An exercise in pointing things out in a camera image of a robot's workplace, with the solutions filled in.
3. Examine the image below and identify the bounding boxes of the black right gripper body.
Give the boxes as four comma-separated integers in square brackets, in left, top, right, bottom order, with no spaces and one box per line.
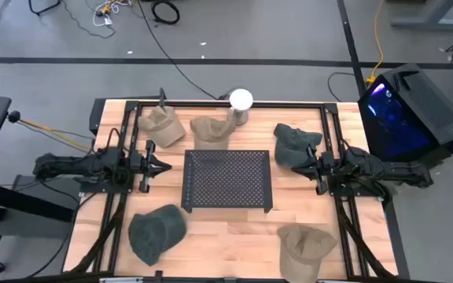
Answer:
[308,144,336,197]

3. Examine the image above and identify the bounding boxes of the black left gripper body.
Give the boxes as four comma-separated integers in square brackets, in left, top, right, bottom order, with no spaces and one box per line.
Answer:
[131,140,156,193]

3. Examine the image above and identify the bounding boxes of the dark green baseball cap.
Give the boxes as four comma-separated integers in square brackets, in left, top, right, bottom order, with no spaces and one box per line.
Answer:
[127,204,189,267]
[273,123,324,169]

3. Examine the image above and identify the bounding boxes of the tan baseball cap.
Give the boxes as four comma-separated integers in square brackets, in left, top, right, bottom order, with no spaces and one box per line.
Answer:
[276,224,338,283]
[190,113,238,151]
[138,105,186,149]

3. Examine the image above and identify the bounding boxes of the black perforated metal rack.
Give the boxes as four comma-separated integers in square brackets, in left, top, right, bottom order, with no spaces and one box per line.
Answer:
[180,149,274,214]

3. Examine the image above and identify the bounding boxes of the white lamp with metal base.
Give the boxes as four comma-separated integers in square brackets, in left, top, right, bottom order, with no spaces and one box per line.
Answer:
[226,88,255,127]

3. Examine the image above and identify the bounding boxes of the black computer case blue light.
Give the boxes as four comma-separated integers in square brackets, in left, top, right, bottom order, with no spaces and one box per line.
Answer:
[357,62,453,166]

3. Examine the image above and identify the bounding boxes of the grey desk foot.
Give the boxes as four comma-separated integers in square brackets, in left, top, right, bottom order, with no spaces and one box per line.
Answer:
[390,0,453,31]

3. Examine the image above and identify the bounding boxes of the black aluminium table frame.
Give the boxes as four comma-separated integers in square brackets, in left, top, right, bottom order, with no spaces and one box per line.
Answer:
[61,100,400,283]

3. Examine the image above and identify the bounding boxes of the black sleeved cable bundle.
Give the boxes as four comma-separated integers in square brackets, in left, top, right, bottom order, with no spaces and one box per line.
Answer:
[334,196,396,280]
[68,192,129,276]

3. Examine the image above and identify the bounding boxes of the long black floor cable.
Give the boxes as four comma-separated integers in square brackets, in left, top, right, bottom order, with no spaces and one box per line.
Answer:
[138,0,218,100]

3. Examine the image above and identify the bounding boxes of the yellow cable with black knob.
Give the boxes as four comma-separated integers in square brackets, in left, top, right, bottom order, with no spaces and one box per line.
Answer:
[8,111,90,151]

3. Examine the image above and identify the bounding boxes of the yellow floor cable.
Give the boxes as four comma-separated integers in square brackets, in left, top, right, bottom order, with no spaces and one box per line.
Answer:
[366,0,385,86]

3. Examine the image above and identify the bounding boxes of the coiled black cable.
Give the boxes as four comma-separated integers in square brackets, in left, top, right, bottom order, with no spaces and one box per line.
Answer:
[150,0,181,25]

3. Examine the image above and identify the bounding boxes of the white cables with power strip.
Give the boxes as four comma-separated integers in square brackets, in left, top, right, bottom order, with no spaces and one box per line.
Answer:
[92,0,133,28]

